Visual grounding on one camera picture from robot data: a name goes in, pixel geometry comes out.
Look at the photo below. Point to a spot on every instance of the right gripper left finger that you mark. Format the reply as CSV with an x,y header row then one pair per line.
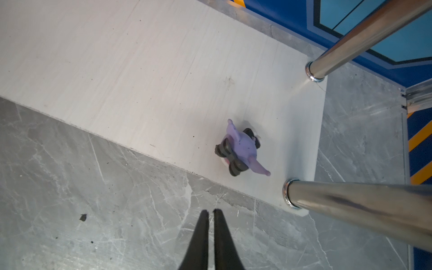
x,y
196,257

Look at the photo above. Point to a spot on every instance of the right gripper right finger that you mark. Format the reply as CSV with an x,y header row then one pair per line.
x,y
225,253

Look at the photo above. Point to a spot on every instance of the purple toy car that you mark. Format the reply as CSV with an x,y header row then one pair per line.
x,y
239,150

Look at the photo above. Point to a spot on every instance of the white two-tier shelf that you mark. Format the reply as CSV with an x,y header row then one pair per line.
x,y
164,77

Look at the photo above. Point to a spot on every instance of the right aluminium corner post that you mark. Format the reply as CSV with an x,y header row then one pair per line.
x,y
418,97

